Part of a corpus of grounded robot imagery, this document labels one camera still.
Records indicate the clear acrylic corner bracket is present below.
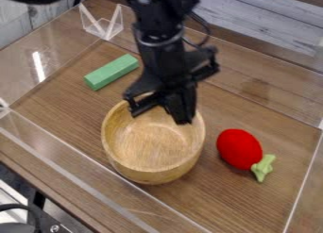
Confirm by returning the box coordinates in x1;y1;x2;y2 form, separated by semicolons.
78;4;123;41

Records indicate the black metal frame with screw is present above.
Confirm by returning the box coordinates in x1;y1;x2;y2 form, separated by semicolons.
28;191;74;233

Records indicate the wooden bowl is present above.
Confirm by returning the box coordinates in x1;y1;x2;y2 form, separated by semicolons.
101;101;205;185

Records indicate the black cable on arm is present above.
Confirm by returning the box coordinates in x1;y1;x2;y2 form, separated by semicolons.
182;11;212;52

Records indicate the green rectangular block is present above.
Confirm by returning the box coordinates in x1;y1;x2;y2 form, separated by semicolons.
83;54;139;91

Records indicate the red plush strawberry toy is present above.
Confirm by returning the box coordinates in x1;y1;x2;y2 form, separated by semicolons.
216;128;276;183

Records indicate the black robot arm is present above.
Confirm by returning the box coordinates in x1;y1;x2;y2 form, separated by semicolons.
122;0;220;125

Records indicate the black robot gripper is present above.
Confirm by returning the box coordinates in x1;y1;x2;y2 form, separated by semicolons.
122;26;219;125

